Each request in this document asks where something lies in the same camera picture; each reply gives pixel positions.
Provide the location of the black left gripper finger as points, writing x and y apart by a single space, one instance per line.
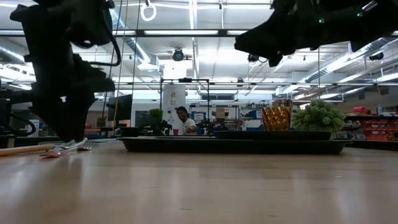
79 124
51 121

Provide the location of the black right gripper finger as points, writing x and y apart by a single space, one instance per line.
255 42
278 57

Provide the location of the amber glass cup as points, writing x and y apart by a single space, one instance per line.
276 119

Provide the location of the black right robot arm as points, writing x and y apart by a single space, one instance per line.
376 25

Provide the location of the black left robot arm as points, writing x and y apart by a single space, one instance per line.
56 25

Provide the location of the black rectangular tray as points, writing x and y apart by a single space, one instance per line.
217 146

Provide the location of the white bin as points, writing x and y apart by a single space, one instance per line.
33 128

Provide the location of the black monitor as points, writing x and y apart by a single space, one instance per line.
122 109

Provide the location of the green artificial plant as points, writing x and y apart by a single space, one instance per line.
318 119

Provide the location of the small green potted plant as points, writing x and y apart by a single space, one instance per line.
156 114

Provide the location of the white cylinder column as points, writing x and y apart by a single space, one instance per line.
173 102

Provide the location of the person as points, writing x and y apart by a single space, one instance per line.
188 124

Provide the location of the red storage bins shelf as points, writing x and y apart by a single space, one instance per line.
379 129

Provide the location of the black overhead camera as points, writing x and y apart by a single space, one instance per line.
178 55

